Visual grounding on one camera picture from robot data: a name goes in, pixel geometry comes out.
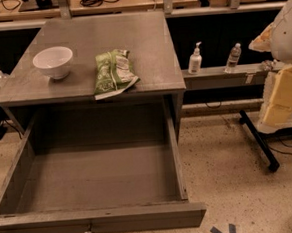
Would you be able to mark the white ceramic bowl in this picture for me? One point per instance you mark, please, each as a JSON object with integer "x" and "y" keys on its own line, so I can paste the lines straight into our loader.
{"x": 54, "y": 62}

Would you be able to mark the clear pump sanitizer bottle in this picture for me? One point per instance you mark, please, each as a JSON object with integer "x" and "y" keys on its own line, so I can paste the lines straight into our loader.
{"x": 3, "y": 78}

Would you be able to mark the black stand leg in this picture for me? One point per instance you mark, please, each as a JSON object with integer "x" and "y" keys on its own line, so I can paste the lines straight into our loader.
{"x": 244, "y": 120}

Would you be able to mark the grey cabinet with top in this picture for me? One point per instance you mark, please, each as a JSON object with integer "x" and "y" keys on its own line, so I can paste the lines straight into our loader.
{"x": 91, "y": 55}

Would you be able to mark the open grey top drawer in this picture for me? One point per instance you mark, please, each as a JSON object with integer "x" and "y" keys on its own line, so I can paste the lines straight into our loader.
{"x": 107, "y": 168}

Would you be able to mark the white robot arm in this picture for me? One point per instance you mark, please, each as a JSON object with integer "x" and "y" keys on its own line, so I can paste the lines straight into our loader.
{"x": 276, "y": 39}

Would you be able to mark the crumpled clear wrapper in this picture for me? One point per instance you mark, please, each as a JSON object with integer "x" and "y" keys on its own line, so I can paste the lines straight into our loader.
{"x": 268, "y": 65}

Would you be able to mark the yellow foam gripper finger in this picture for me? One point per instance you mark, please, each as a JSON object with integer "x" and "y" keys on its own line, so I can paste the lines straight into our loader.
{"x": 275, "y": 115}
{"x": 282, "y": 90}

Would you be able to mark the green jalapeno chip bag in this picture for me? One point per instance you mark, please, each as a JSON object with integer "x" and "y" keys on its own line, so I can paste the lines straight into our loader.
{"x": 115, "y": 74}

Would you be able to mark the clear plastic water bottle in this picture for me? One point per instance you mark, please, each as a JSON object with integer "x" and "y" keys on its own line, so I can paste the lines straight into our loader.
{"x": 233, "y": 58}

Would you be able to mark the black monitor stand base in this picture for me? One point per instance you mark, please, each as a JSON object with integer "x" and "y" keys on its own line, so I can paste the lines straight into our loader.
{"x": 37, "y": 5}

